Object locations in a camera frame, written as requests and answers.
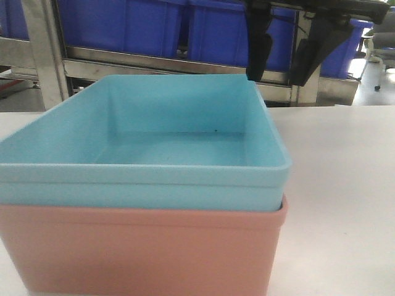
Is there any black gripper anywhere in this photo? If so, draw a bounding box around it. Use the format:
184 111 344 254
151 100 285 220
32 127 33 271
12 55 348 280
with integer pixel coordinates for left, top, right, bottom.
246 0 389 86

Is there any light blue plastic box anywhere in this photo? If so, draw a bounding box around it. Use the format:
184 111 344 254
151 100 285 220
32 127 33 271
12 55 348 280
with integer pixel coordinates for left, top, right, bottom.
1 74 291 212

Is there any pink plastic box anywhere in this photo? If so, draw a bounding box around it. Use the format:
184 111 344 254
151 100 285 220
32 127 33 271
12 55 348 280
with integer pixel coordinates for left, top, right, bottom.
1 201 288 295

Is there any stainless steel shelf rack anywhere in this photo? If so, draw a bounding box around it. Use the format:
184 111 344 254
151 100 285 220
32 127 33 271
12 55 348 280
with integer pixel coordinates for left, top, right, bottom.
1 1 359 109

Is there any blue crate upper right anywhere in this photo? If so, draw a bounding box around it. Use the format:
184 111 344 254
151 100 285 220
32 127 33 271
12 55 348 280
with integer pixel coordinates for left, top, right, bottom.
320 19 373 79

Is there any blue crate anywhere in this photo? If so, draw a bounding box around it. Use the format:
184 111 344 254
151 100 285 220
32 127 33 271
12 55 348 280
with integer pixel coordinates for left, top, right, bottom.
57 1 187 58
320 19 373 79
187 1 296 72

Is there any blue crate upper middle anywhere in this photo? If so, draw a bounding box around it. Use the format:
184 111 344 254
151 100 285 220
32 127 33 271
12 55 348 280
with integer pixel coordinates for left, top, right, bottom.
187 1 296 72

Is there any grey office chair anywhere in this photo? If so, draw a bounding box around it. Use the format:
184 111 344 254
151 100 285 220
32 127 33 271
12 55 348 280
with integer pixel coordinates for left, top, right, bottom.
362 12 395 91

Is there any blue crate upper left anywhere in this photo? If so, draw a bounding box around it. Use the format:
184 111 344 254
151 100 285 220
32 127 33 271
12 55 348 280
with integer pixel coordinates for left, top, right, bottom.
57 1 187 58

